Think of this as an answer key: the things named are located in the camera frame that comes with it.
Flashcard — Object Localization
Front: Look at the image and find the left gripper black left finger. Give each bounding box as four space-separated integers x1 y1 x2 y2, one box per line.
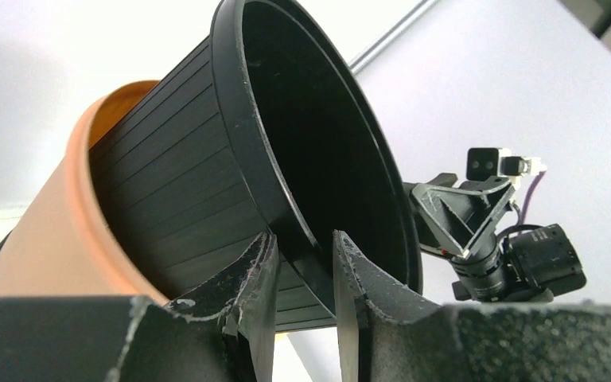
0 232 280 381

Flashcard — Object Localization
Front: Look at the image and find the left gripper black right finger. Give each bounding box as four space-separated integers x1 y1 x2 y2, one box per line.
333 231 611 381

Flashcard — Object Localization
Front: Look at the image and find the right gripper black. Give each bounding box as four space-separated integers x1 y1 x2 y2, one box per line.
403 173 586 302

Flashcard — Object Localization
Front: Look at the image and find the black ribbed plastic bucket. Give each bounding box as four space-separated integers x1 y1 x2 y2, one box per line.
89 1 422 331

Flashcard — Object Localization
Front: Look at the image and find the orange plastic bucket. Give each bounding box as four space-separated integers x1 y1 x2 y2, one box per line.
0 80 168 304

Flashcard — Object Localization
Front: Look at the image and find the right aluminium frame post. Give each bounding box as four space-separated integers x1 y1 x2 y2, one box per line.
348 0 440 76

